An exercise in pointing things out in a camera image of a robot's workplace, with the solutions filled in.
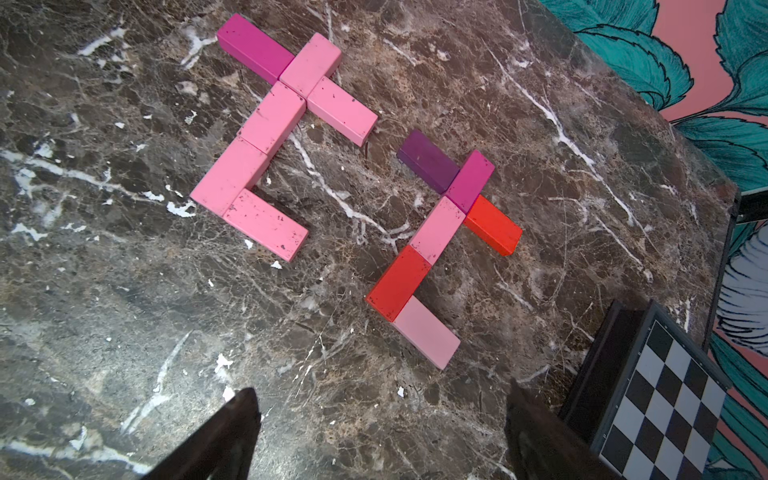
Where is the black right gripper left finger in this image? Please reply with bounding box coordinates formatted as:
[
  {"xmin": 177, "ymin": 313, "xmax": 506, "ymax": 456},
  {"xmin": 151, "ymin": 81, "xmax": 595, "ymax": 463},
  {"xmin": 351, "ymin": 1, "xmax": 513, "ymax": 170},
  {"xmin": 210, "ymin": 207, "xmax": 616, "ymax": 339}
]
[{"xmin": 143, "ymin": 387, "xmax": 261, "ymax": 480}]

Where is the checkerboard calibration plate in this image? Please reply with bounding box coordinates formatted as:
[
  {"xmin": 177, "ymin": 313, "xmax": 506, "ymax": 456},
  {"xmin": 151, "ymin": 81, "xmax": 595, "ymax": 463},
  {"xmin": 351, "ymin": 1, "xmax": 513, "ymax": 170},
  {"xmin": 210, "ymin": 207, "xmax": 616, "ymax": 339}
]
[{"xmin": 559, "ymin": 301, "xmax": 732, "ymax": 479}]

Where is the pink row block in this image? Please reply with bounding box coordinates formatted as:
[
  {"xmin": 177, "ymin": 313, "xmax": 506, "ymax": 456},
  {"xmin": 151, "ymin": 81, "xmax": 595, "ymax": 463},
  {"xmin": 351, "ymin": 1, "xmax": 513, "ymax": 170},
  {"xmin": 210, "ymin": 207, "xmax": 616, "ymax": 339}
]
[
  {"xmin": 238, "ymin": 81, "xmax": 306, "ymax": 159},
  {"xmin": 393, "ymin": 296, "xmax": 460, "ymax": 370},
  {"xmin": 224, "ymin": 189, "xmax": 308, "ymax": 262},
  {"xmin": 190, "ymin": 137, "xmax": 271, "ymax": 217}
]

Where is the purple block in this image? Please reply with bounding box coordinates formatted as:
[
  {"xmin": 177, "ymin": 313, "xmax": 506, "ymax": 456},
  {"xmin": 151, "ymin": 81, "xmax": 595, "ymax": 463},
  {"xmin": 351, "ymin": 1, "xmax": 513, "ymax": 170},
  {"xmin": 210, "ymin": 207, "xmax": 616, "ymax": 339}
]
[{"xmin": 397, "ymin": 129, "xmax": 459, "ymax": 195}]

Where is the black right corner frame post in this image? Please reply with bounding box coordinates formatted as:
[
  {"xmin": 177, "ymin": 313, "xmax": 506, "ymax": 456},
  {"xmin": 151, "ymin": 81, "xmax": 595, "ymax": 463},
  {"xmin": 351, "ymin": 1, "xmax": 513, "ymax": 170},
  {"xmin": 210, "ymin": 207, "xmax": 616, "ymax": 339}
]
[{"xmin": 708, "ymin": 187, "xmax": 767, "ymax": 357}]

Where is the magenta block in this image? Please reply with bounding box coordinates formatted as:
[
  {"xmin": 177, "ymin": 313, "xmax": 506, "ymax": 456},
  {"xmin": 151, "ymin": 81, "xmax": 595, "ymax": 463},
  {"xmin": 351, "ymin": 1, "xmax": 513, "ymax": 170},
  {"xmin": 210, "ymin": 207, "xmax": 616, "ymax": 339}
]
[
  {"xmin": 217, "ymin": 14, "xmax": 294, "ymax": 85},
  {"xmin": 445, "ymin": 150, "xmax": 495, "ymax": 214}
]

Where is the red row block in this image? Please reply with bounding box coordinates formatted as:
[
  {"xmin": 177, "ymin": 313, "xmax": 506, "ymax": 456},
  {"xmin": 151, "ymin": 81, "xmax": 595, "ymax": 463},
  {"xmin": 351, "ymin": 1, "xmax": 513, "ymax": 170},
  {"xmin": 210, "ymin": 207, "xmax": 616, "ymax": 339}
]
[{"xmin": 366, "ymin": 245, "xmax": 432, "ymax": 322}]

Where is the pink block top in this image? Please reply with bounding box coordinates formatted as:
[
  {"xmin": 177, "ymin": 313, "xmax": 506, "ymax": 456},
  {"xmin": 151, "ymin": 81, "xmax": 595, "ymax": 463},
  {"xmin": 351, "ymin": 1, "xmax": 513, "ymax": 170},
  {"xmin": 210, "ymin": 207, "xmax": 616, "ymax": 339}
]
[{"xmin": 307, "ymin": 77, "xmax": 378, "ymax": 147}]

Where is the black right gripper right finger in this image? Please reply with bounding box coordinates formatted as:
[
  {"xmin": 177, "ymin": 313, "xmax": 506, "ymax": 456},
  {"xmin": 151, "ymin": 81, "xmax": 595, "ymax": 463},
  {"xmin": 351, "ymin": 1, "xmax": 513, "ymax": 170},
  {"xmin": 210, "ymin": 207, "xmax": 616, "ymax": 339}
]
[{"xmin": 505, "ymin": 380, "xmax": 619, "ymax": 479}]

